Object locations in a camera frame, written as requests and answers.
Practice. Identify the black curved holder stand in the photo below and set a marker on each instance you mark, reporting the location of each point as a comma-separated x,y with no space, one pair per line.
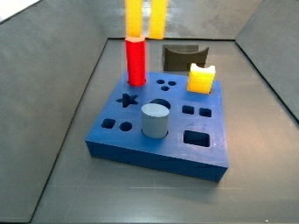
180,56

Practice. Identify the yellow double-square fork block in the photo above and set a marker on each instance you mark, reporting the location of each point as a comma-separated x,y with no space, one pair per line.
134,18

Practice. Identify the light blue cylinder peg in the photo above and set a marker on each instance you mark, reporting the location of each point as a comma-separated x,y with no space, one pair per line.
156,120

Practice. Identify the blue shape sorting board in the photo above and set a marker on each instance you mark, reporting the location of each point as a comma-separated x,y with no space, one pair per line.
194,148

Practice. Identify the yellow notched block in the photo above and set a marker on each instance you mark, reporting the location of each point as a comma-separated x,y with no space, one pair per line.
201,79

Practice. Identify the red hexagonal peg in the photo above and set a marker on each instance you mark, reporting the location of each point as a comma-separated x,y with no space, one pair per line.
136,58

